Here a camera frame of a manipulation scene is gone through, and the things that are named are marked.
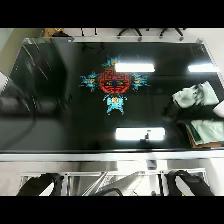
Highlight brown folded garment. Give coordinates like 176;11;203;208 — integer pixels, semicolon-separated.
179;120;224;150

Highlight black office chair base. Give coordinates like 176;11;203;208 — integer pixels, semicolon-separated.
158;27;186;38
116;27;144;38

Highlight pale green printed garment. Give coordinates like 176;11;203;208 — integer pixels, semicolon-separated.
172;81;220;110

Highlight pale green folded garment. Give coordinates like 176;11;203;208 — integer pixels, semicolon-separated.
191;119;224;146

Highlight silver frame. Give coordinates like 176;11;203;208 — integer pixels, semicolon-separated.
0;35;224;197

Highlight black cable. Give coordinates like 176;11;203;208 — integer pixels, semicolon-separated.
94;187;124;197

